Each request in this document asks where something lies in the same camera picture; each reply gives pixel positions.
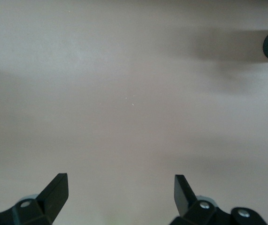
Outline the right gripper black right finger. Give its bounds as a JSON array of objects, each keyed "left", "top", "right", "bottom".
[{"left": 168, "top": 174, "right": 233, "bottom": 225}]

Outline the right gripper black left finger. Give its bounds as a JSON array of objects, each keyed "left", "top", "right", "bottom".
[{"left": 0, "top": 172, "right": 69, "bottom": 225}]

